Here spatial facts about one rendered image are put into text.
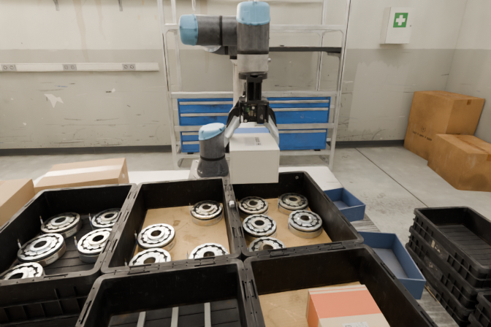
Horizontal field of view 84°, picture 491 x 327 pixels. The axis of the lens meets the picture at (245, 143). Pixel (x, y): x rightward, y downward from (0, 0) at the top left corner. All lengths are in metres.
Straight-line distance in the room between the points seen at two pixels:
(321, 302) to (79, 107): 3.74
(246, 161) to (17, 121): 4.01
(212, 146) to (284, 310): 0.72
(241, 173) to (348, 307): 0.35
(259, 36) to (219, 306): 0.60
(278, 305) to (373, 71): 3.55
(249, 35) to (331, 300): 0.57
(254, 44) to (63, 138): 3.78
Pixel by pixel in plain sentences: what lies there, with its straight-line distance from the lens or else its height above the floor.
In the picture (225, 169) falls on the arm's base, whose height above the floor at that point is 0.83.
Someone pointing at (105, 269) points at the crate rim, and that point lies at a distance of 0.69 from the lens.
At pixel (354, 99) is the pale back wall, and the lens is 3.94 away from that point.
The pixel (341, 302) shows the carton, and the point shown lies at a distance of 0.63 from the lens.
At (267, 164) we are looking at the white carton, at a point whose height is 1.10.
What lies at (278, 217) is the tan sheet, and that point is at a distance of 0.95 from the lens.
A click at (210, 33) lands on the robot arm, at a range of 0.75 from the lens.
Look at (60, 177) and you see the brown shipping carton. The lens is 1.36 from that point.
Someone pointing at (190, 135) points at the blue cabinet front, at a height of 0.51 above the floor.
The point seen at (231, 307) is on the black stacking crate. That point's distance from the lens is 0.70.
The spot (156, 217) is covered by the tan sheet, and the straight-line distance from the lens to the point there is 0.98.
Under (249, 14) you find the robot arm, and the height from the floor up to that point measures 1.43.
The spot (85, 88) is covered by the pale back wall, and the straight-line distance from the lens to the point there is 3.94.
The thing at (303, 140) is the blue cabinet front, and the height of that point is 0.42.
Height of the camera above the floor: 1.37
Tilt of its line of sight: 20 degrees down
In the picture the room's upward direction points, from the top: straight up
